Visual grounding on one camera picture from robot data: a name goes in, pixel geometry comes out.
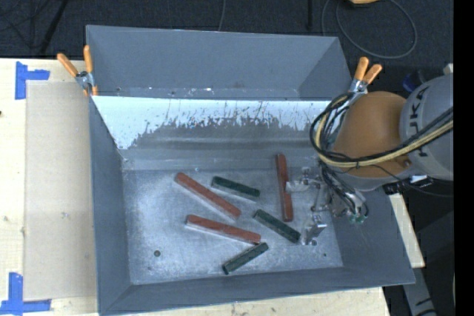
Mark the grey metal bin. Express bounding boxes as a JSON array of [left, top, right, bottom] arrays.
[[84, 24, 417, 316]]

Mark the dark green flat block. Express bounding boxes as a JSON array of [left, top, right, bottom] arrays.
[[221, 241, 270, 276], [252, 209, 302, 245], [210, 175, 261, 202]]

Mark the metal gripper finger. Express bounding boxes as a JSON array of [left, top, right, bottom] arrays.
[[300, 213, 329, 246], [284, 167, 322, 197]]

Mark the pale flat board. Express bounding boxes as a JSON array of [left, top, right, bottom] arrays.
[[23, 80, 98, 301]]

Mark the red-brown flat block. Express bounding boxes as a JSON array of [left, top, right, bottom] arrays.
[[174, 172, 243, 221], [184, 214, 262, 246], [274, 152, 295, 223]]

